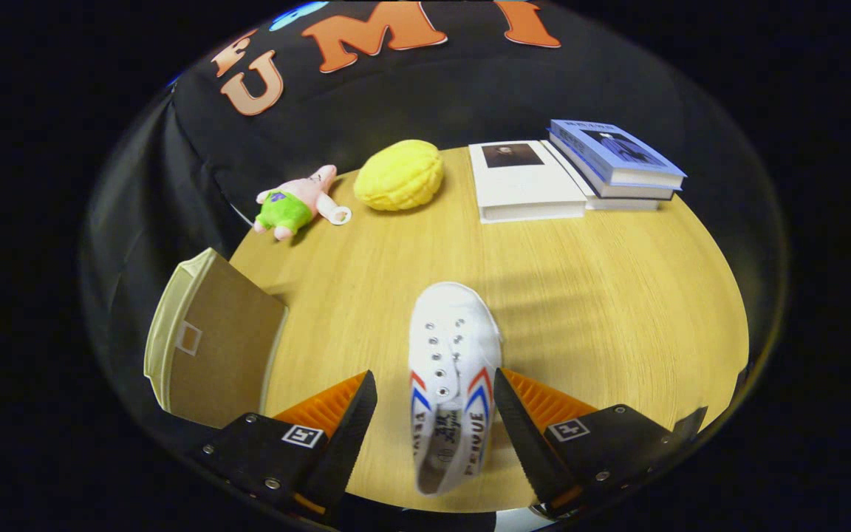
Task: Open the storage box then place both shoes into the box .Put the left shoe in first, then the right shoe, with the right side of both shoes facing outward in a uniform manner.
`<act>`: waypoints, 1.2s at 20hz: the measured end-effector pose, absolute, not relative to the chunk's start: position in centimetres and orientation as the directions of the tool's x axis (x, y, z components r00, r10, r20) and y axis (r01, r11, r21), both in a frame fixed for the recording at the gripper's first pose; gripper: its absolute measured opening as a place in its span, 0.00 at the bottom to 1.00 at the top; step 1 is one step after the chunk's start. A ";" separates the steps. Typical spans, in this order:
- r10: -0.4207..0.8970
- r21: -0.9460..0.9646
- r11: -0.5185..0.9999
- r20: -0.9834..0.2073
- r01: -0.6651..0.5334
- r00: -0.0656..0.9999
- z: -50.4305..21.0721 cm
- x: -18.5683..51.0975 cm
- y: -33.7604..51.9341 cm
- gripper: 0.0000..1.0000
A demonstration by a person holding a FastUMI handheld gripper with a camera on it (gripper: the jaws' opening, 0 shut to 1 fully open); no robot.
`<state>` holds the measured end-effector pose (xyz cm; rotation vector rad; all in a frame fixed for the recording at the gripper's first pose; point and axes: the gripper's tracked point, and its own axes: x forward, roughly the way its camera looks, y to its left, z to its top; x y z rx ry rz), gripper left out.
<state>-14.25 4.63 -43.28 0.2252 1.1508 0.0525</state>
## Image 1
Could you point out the white book with portrait cover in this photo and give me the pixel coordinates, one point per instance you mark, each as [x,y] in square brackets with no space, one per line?
[525,188]

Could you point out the yellow fluffy plush toy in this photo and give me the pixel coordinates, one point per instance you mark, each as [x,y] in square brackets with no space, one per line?
[400,176]

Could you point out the beige fabric storage box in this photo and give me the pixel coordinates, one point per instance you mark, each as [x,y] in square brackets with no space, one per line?
[226,355]

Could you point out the blue book with figure cover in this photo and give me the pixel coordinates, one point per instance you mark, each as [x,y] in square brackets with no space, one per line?
[614,151]

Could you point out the pink starfish plush toy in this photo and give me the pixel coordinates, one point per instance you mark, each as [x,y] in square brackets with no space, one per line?
[289,207]

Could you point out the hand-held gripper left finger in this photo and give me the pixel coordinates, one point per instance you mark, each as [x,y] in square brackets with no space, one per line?
[344,443]

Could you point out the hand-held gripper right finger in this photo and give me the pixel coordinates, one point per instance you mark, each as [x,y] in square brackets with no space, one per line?
[529,443]

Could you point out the white canvas shoe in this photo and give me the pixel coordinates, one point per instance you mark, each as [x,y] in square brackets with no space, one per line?
[455,332]

